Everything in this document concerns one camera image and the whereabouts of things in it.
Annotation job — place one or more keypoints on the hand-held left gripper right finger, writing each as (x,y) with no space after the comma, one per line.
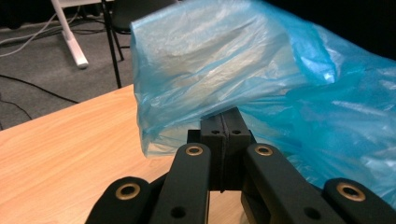
(235,155)

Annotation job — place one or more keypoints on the black folding chair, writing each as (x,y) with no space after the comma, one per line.
(112,49)

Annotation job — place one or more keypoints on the white desk leg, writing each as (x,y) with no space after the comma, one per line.
(71,40)

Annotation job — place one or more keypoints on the blue transparent plastic container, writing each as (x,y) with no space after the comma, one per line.
(249,62)

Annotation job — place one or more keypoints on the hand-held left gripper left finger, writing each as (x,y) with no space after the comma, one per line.
(213,155)

